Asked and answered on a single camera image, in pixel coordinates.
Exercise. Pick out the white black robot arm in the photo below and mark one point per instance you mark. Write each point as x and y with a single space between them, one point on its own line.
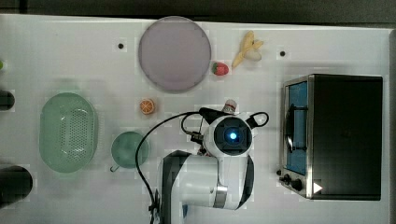
222 178

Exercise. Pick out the grey round plate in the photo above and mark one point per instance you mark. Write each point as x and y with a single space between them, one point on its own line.
174 53

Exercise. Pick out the strawberry toy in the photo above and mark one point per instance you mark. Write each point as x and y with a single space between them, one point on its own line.
220 69

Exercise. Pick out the orange slice toy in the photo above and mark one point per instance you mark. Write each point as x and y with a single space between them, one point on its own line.
147 106

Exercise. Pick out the peeled banana toy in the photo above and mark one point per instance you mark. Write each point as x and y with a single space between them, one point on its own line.
249 50

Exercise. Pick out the green mug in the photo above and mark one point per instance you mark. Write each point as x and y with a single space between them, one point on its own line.
126 153

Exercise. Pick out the green oval colander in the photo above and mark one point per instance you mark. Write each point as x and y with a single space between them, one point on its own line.
68 132

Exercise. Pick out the silver black toaster oven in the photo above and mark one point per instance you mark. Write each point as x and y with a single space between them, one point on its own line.
331 137

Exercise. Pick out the black round bowl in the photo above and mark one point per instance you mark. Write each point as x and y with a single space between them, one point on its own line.
7 100

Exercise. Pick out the black cylindrical pot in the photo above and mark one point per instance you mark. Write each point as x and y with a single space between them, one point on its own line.
15 184

